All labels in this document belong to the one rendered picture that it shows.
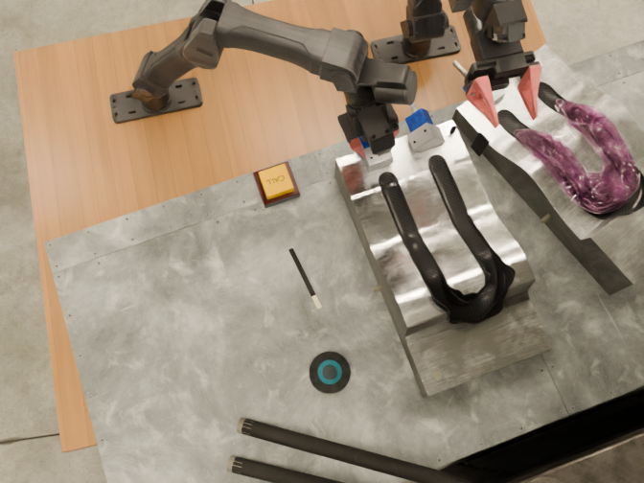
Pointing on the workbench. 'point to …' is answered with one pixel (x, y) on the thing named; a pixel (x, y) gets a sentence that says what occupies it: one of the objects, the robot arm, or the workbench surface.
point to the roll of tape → (335, 369)
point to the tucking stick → (305, 279)
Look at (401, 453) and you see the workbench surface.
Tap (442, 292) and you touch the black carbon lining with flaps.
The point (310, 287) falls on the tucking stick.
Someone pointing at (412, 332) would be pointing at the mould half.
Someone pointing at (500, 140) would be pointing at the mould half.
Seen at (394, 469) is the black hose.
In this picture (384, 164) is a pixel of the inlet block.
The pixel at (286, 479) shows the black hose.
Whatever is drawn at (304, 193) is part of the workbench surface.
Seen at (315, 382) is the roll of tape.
